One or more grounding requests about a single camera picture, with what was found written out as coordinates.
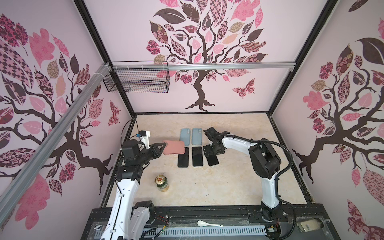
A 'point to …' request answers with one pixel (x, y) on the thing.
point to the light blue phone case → (185, 136)
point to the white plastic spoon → (202, 223)
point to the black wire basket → (147, 76)
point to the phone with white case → (197, 157)
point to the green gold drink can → (162, 183)
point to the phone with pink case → (212, 159)
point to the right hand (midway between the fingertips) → (209, 151)
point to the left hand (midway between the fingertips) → (166, 146)
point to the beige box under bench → (309, 225)
